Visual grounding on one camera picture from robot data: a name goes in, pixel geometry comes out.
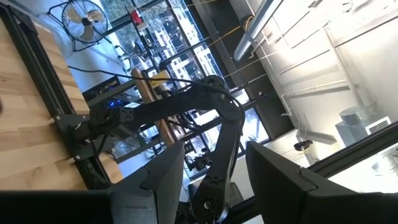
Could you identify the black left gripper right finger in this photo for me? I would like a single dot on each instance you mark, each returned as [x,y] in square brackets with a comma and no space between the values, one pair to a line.
[280,193]

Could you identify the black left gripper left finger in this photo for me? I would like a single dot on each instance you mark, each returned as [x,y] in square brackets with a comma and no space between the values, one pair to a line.
[149,193]

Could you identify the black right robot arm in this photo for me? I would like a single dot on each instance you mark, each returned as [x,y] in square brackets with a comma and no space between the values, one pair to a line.
[174,105]

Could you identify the wooden neighbouring table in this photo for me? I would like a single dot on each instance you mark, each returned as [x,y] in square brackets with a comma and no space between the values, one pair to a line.
[149,102]

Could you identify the black electronics box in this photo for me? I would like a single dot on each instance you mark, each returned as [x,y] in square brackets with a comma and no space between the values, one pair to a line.
[102,88]

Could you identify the white ceiling vent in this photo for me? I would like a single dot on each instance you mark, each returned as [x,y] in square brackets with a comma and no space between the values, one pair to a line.
[377,125]

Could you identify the grey ceiling light fixture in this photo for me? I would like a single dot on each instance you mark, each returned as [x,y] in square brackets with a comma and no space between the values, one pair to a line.
[255,28]

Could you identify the black floor fan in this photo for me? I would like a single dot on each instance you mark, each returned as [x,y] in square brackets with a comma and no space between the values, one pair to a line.
[84,21]

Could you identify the black ceiling dome camera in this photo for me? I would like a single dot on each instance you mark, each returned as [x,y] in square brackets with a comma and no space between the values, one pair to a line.
[303,145]

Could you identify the black overhead rig frame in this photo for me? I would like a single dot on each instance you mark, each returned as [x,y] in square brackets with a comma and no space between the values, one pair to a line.
[357,146]

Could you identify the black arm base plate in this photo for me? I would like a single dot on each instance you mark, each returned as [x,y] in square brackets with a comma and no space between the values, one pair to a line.
[71,130]

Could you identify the grey cylindrical duct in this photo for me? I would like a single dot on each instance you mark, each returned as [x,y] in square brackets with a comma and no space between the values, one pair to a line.
[354,116]

